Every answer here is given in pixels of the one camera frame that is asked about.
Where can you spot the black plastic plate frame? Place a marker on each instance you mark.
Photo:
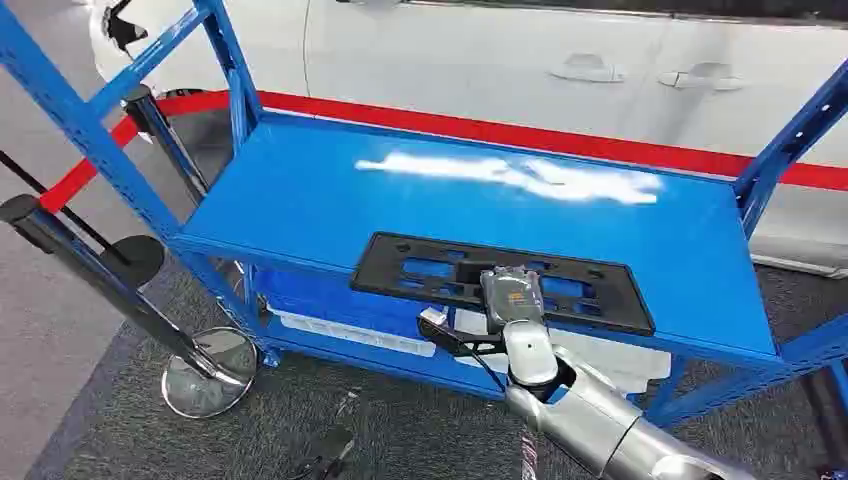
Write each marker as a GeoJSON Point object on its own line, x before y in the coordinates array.
{"type": "Point", "coordinates": [379, 272]}

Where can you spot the red barrier belt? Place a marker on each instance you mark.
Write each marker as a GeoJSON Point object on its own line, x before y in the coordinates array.
{"type": "Point", "coordinates": [464, 129]}

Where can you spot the blue metal shelving rack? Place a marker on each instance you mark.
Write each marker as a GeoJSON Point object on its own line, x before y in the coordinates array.
{"type": "Point", "coordinates": [298, 199]}

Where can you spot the white car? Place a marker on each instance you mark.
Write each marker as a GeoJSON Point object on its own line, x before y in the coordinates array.
{"type": "Point", "coordinates": [464, 60]}

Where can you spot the dark grey floor carpet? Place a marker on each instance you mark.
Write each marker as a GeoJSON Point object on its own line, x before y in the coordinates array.
{"type": "Point", "coordinates": [411, 437]}

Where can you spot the thin black pole disc stand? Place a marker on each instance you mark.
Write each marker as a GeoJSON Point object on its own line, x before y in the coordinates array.
{"type": "Point", "coordinates": [136, 260]}

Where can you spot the stanchion post with chrome base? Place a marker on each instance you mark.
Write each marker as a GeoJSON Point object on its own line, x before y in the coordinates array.
{"type": "Point", "coordinates": [205, 378]}

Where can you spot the black stanchion post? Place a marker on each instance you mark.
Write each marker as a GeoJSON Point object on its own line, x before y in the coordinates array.
{"type": "Point", "coordinates": [156, 126]}

